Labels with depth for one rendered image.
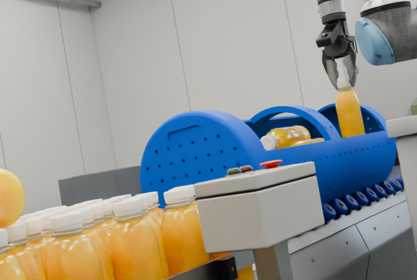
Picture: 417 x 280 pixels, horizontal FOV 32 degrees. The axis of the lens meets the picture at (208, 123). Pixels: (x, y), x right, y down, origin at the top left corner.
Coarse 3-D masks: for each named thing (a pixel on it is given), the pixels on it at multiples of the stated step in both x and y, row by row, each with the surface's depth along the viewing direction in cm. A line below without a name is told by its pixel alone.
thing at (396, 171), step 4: (396, 148) 250; (396, 152) 250; (396, 156) 250; (396, 160) 250; (396, 164) 250; (396, 168) 252; (400, 168) 251; (392, 172) 252; (396, 172) 252; (400, 172) 251; (388, 176) 253; (392, 176) 252; (396, 176) 252; (388, 180) 253
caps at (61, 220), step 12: (120, 204) 98; (132, 204) 98; (24, 216) 112; (36, 216) 102; (48, 216) 99; (60, 216) 88; (72, 216) 88; (84, 216) 95; (96, 216) 102; (0, 228) 84; (12, 228) 84; (24, 228) 86; (36, 228) 92; (60, 228) 88; (72, 228) 88; (0, 240) 78; (12, 240) 84
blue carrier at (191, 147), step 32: (160, 128) 148; (192, 128) 144; (224, 128) 140; (256, 128) 189; (320, 128) 173; (384, 128) 206; (160, 160) 149; (192, 160) 144; (224, 160) 140; (256, 160) 138; (288, 160) 149; (320, 160) 163; (352, 160) 180; (384, 160) 202; (160, 192) 149; (320, 192) 166; (352, 192) 190
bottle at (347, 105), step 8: (344, 88) 205; (336, 96) 206; (344, 96) 204; (352, 96) 204; (336, 104) 206; (344, 104) 204; (352, 104) 204; (344, 112) 204; (352, 112) 203; (360, 112) 205; (344, 120) 204; (352, 120) 203; (360, 120) 204; (344, 128) 204; (352, 128) 203; (360, 128) 204; (344, 136) 205
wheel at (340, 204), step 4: (336, 200) 178; (332, 204) 176; (336, 204) 176; (340, 204) 177; (344, 204) 178; (336, 208) 176; (340, 208) 175; (344, 208) 177; (336, 212) 176; (340, 212) 176; (344, 212) 176
